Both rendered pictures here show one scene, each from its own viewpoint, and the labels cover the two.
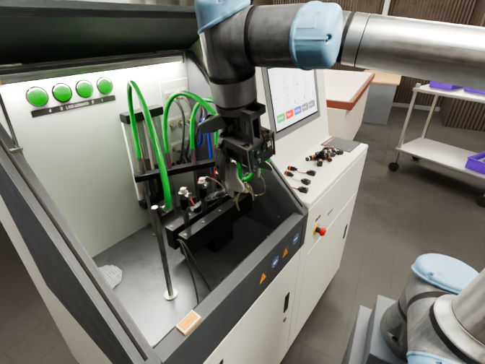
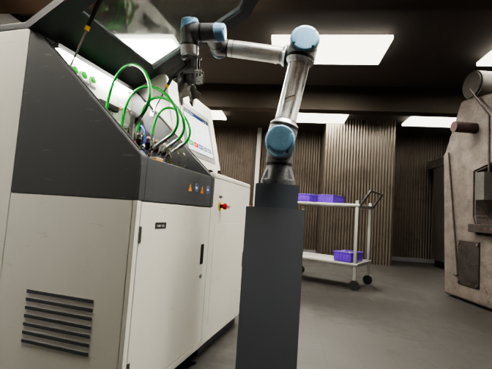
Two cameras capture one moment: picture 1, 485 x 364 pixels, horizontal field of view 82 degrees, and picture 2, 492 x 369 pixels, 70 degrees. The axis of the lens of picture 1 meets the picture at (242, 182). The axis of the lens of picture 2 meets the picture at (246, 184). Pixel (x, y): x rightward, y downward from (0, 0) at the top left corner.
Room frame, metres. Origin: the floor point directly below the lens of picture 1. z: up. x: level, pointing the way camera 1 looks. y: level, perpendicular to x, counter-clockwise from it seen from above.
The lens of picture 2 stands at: (-1.00, 0.27, 0.77)
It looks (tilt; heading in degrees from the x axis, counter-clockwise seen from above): 5 degrees up; 339
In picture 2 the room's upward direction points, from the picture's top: 4 degrees clockwise
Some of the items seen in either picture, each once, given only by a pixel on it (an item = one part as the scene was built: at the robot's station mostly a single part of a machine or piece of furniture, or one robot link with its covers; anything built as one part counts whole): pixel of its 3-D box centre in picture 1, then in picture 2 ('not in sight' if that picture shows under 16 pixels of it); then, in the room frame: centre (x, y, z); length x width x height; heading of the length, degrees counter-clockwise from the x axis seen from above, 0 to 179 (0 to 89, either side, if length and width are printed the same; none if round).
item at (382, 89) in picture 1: (375, 95); not in sight; (5.34, -2.49, 0.34); 1.28 x 0.67 x 0.69; 152
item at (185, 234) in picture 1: (213, 224); not in sight; (0.81, 0.10, 0.91); 0.34 x 0.10 x 0.15; 142
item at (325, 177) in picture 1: (320, 164); (219, 181); (1.18, -0.37, 0.96); 0.70 x 0.22 x 0.03; 142
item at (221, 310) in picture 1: (246, 284); (180, 186); (0.57, -0.01, 0.87); 0.62 x 0.04 x 0.16; 142
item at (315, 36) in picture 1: (297, 37); (213, 34); (0.43, -0.07, 1.53); 0.11 x 0.11 x 0.08; 64
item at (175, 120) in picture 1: (181, 121); (124, 127); (1.06, 0.24, 1.20); 0.13 x 0.03 x 0.31; 142
